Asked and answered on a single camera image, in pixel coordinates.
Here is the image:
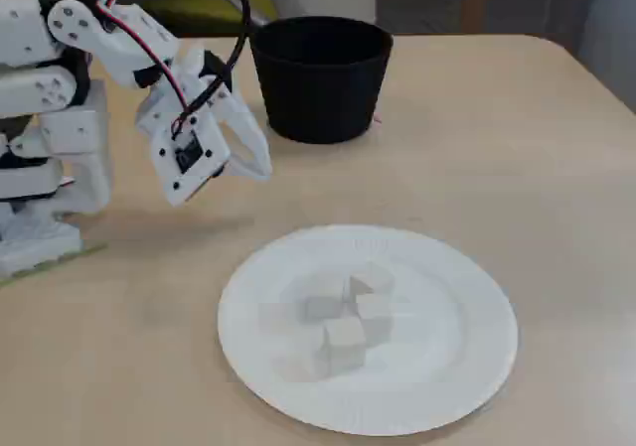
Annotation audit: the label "green and grey chair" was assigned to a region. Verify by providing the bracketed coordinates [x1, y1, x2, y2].
[143, 0, 279, 38]

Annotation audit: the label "white paper plate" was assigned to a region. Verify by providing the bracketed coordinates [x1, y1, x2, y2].
[217, 223, 520, 437]

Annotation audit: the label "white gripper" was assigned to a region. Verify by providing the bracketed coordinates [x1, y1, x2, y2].
[135, 47, 273, 183]

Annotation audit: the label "red wires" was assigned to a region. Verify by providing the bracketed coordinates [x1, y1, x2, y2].
[101, 0, 193, 137]

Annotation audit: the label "white block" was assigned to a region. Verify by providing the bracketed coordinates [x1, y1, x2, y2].
[302, 294, 350, 326]
[355, 291, 395, 347]
[317, 315, 367, 371]
[347, 261, 397, 308]

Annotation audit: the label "black cable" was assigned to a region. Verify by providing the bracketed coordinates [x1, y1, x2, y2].
[176, 0, 254, 124]

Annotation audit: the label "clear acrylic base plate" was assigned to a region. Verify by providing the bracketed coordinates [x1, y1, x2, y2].
[0, 240, 108, 288]

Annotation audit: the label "black pot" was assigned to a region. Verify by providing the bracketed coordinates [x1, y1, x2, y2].
[247, 16, 396, 145]

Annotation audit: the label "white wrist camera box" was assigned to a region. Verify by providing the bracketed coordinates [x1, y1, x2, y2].
[146, 112, 233, 208]

